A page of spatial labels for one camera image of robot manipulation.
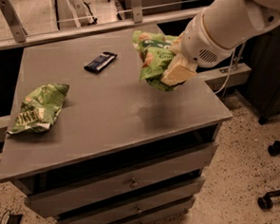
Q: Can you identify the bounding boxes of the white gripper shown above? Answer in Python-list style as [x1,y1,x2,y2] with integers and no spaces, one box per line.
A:
[160,9,233,86]

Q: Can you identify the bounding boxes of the green dang rice chip bag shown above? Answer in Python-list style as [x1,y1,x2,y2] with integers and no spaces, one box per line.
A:
[133,30,177,91]

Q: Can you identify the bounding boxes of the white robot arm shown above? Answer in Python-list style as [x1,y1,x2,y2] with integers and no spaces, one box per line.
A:
[160,0,280,86]

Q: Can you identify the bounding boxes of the dark blue rxbar wrapper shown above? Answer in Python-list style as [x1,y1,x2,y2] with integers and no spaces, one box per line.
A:
[84,51,118,74]

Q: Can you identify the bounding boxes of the crumpled green snack bag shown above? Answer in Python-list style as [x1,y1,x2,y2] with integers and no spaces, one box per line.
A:
[8,83,70,135]

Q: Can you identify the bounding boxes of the grey drawer cabinet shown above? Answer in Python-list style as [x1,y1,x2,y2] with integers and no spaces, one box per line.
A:
[0,29,231,224]

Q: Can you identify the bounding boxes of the black office chair base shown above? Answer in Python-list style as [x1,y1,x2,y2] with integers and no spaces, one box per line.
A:
[253,140,280,212]

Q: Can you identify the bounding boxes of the white hanging cable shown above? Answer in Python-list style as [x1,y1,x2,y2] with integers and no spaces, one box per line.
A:
[212,47,239,95]

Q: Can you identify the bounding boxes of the metal railing frame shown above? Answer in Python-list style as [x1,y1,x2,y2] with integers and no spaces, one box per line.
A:
[0,0,214,50]

